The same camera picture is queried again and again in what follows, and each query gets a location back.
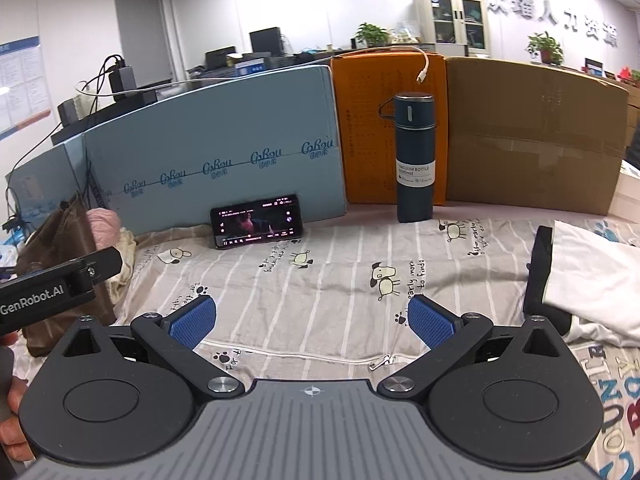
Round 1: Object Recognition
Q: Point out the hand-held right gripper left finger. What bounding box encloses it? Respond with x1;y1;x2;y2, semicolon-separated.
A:
60;294;247;402

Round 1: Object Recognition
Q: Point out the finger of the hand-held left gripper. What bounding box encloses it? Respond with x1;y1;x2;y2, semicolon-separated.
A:
66;245;124;302

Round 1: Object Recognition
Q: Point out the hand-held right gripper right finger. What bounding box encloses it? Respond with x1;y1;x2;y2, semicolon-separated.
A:
376;294;569;402

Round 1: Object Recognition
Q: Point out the black garment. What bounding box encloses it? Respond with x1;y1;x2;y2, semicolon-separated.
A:
521;225;577;337

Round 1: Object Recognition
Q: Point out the white t-shirt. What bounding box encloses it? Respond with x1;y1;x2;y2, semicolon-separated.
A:
542;219;640;348

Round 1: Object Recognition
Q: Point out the person's left hand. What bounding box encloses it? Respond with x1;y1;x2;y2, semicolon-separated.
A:
0;331;37;465

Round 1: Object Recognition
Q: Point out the pink cloth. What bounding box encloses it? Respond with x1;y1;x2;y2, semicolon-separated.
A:
86;208;137;261

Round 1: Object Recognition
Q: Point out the brown bag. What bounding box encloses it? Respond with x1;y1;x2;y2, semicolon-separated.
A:
16;191;120;357

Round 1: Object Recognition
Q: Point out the printed striped bedsheet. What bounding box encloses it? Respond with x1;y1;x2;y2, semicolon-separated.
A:
114;216;640;480

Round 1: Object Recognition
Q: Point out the black smartphone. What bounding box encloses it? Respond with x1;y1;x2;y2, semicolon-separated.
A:
210;193;304;250

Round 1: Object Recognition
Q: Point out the dark blue vacuum bottle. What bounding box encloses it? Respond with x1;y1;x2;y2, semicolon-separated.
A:
393;91;440;224

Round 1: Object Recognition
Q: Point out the light blue cardboard box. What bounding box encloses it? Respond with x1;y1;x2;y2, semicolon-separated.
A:
5;64;348;237

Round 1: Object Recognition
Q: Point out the black power adapter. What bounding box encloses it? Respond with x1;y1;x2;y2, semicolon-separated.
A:
106;54;140;97

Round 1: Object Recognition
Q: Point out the orange cardboard box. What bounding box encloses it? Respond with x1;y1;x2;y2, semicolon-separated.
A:
331;47;448;207

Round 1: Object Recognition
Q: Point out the large brown cardboard box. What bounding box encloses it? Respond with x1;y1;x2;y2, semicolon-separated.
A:
444;55;631;217

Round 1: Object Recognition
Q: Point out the white box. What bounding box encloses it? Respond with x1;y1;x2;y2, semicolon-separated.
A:
607;161;640;222

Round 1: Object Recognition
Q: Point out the black computer monitor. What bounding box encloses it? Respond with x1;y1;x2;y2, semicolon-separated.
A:
248;26;287;56
204;46;237;69

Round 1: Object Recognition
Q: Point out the potted green plant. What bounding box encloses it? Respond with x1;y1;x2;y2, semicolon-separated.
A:
354;22;392;52
525;31;565;66

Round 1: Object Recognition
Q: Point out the beige glass-door cabinet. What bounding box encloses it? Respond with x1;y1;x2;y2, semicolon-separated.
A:
414;0;492;58

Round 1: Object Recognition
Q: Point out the wall poster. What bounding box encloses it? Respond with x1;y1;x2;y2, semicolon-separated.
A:
0;35;54;142

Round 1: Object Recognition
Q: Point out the white charging cable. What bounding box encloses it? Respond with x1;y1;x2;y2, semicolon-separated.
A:
75;46;432;106

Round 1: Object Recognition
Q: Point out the silver wall lettering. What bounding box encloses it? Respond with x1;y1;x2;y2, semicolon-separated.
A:
471;0;622;50

